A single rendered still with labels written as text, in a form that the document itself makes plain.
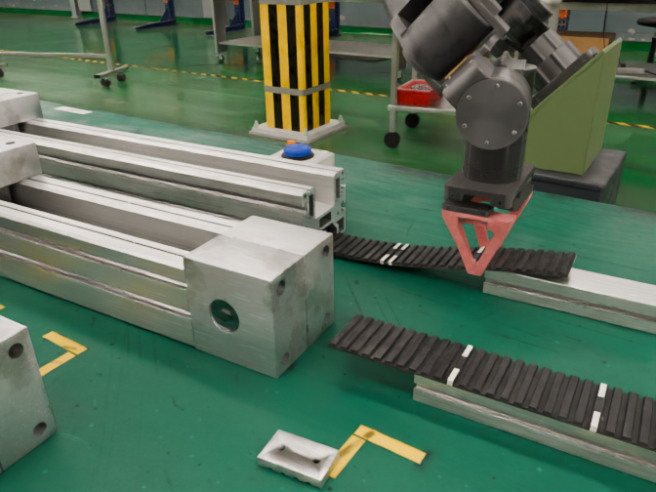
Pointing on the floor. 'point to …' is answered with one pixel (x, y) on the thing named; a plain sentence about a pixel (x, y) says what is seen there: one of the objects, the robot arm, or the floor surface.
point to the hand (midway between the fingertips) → (482, 257)
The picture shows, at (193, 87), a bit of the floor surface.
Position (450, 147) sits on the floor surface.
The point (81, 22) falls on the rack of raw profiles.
